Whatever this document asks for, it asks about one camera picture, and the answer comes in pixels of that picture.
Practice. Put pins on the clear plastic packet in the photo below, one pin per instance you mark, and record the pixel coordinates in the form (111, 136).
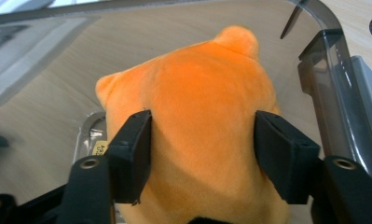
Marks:
(92, 137)

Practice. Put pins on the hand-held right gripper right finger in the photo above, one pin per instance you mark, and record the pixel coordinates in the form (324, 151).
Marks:
(286, 161)

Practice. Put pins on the orange plush toy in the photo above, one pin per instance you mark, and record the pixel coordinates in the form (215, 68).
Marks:
(202, 109)

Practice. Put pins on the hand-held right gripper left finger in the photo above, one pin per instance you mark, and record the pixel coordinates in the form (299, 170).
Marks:
(129, 161)

